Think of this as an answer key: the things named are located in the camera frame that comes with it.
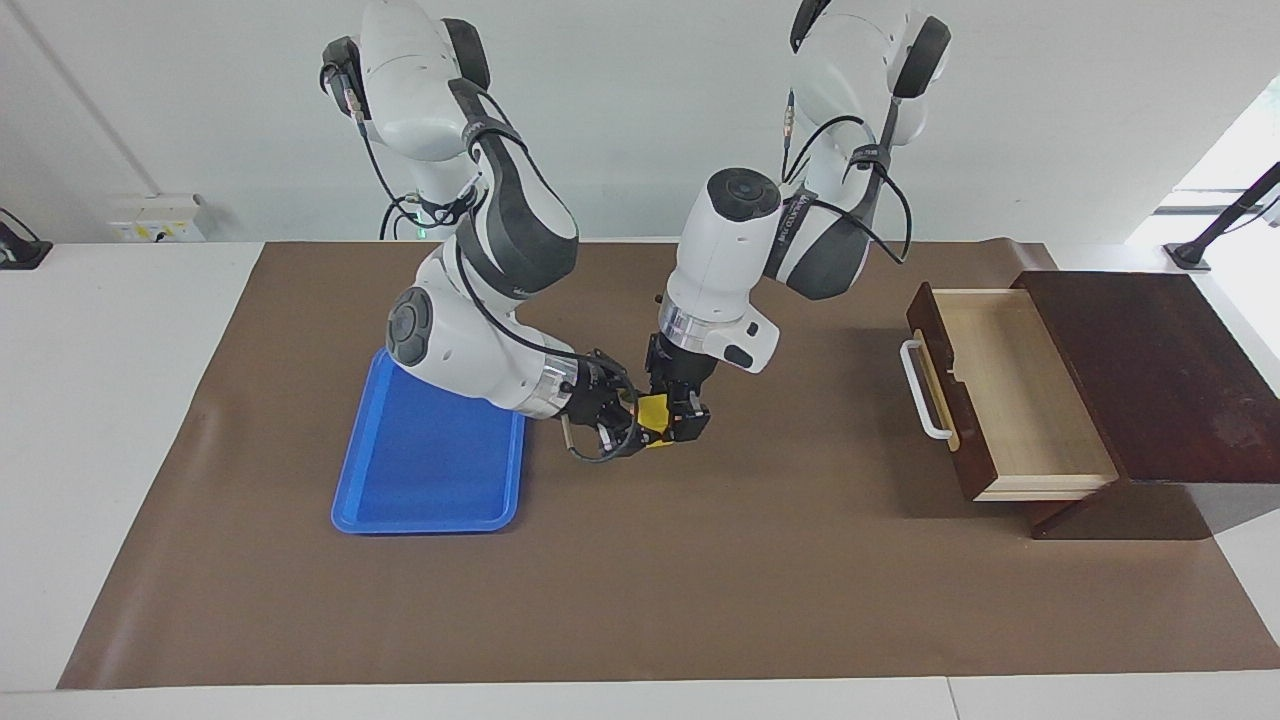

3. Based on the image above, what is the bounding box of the wooden drawer with white handle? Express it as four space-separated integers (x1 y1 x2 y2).
900 282 1120 503

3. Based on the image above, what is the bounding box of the yellow block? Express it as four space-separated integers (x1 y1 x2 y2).
637 393 672 450

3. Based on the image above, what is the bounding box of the brown table mat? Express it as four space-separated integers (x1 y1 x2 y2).
57 238 1280 691

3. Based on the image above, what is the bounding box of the blue plastic tray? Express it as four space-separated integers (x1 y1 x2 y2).
331 346 527 535

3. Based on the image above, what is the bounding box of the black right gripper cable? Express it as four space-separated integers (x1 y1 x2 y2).
320 60 644 466

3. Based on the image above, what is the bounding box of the black clamp mount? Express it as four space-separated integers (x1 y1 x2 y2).
0 207 54 271

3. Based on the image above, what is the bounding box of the black angled stand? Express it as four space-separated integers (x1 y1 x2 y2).
1164 160 1280 273

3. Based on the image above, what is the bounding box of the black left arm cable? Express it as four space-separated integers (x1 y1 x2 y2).
782 88 915 265

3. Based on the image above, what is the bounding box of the dark wooden cabinet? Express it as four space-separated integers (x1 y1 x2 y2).
1010 269 1280 542

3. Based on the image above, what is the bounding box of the white wall outlet box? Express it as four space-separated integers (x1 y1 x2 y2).
107 193 207 244

